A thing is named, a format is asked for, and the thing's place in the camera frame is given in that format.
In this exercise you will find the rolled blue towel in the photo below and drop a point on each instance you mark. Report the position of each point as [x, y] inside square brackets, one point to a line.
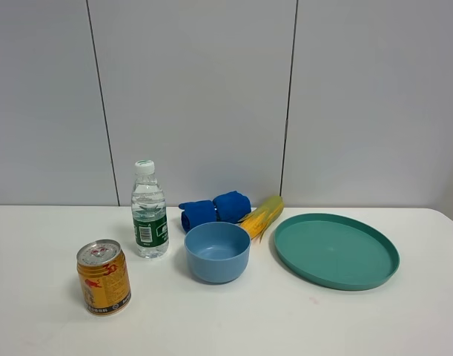
[229, 208]

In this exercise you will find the blue plastic bowl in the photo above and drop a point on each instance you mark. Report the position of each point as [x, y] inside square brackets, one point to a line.
[217, 252]

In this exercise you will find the teal round plastic plate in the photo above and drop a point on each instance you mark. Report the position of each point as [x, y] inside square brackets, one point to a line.
[336, 252]

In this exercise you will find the toy corn cob with husk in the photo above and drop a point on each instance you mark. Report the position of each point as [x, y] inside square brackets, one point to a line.
[259, 220]

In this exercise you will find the clear water bottle green label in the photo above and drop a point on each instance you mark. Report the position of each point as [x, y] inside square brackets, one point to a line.
[148, 208]

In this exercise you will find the gold energy drink can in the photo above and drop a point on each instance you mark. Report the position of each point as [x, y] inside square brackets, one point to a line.
[103, 276]

